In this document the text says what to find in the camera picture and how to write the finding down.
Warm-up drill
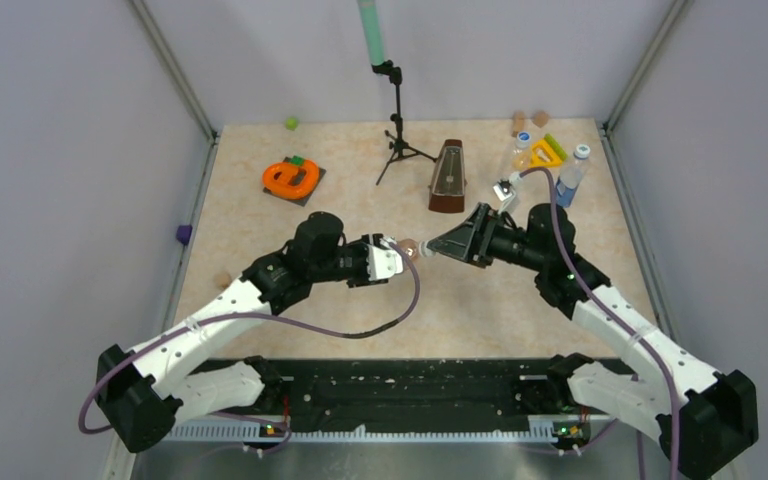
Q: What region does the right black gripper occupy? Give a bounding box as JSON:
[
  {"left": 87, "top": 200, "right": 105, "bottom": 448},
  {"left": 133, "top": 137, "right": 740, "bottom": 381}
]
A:
[{"left": 428, "top": 203, "right": 547, "bottom": 273}]

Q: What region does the white bottle cap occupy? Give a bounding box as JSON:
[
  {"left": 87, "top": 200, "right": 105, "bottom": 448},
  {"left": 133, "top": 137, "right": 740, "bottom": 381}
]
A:
[{"left": 416, "top": 241, "right": 435, "bottom": 259}]

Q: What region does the orange clear plastic bottle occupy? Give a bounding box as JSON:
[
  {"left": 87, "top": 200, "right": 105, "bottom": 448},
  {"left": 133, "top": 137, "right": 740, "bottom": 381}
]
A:
[{"left": 397, "top": 238, "right": 420, "bottom": 262}]

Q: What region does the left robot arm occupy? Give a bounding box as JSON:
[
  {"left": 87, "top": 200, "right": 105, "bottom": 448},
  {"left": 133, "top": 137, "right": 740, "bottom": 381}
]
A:
[{"left": 78, "top": 212, "right": 418, "bottom": 453}]

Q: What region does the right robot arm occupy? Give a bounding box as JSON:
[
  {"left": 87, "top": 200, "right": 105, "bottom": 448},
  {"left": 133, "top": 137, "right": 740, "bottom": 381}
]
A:
[{"left": 424, "top": 203, "right": 758, "bottom": 479}]

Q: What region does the clear bottle blue cap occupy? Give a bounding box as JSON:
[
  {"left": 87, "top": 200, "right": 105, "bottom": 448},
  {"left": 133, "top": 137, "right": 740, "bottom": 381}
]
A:
[{"left": 498, "top": 131, "right": 532, "bottom": 180}]

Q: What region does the blue water bottle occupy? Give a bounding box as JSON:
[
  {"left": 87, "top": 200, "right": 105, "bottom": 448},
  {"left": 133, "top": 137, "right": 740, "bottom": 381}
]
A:
[{"left": 554, "top": 144, "right": 591, "bottom": 208}]

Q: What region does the brown metronome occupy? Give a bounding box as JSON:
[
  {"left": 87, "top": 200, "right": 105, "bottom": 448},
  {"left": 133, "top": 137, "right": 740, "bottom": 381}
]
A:
[{"left": 428, "top": 139, "right": 467, "bottom": 214}]

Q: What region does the yellow triangle toy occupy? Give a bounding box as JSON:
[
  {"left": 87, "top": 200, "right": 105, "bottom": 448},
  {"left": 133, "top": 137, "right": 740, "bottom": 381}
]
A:
[{"left": 528, "top": 139, "right": 563, "bottom": 168}]

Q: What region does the black tripod stand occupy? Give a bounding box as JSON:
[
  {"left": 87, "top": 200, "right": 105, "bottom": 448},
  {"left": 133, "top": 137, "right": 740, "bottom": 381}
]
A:
[{"left": 372, "top": 60, "right": 437, "bottom": 186}]

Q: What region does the green stick toy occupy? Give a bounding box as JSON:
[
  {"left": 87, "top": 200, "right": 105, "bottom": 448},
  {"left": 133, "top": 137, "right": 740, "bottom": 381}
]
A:
[{"left": 543, "top": 134, "right": 568, "bottom": 163}]

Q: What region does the wooden cube near left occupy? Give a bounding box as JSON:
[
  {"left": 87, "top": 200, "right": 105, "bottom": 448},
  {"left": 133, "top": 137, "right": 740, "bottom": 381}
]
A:
[{"left": 213, "top": 271, "right": 234, "bottom": 290}]

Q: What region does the left wooden block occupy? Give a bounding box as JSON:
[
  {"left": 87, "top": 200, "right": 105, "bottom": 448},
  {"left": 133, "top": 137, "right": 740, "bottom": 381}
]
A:
[{"left": 510, "top": 110, "right": 527, "bottom": 137}]

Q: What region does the wooden block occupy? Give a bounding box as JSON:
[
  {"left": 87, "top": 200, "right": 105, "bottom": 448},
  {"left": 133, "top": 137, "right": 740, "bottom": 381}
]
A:
[
  {"left": 510, "top": 110, "right": 527, "bottom": 137},
  {"left": 531, "top": 110, "right": 551, "bottom": 128}
]

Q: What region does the right wooden block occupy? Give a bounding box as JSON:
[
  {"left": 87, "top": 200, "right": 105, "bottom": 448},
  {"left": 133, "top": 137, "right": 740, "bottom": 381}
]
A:
[{"left": 531, "top": 110, "right": 551, "bottom": 128}]

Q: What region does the small green cube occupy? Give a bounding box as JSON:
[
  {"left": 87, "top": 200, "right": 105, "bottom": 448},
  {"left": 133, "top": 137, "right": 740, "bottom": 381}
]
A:
[{"left": 284, "top": 116, "right": 299, "bottom": 131}]

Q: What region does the purple block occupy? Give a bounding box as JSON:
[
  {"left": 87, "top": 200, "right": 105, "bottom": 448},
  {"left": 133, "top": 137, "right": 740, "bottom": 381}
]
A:
[{"left": 175, "top": 224, "right": 193, "bottom": 246}]

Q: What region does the green foam microphone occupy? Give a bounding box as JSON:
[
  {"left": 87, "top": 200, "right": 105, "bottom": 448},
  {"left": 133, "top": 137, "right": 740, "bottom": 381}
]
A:
[{"left": 357, "top": 0, "right": 387, "bottom": 68}]

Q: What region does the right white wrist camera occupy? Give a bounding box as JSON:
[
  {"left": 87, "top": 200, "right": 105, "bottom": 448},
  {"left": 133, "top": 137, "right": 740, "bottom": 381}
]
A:
[{"left": 493, "top": 177, "right": 519, "bottom": 214}]

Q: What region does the grey square base plate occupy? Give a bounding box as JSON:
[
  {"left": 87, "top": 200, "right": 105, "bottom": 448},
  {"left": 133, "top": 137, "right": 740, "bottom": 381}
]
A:
[{"left": 263, "top": 156, "right": 327, "bottom": 208}]

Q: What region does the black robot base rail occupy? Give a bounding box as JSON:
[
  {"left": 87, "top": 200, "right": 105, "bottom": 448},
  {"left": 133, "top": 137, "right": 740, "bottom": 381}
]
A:
[{"left": 198, "top": 357, "right": 647, "bottom": 452}]

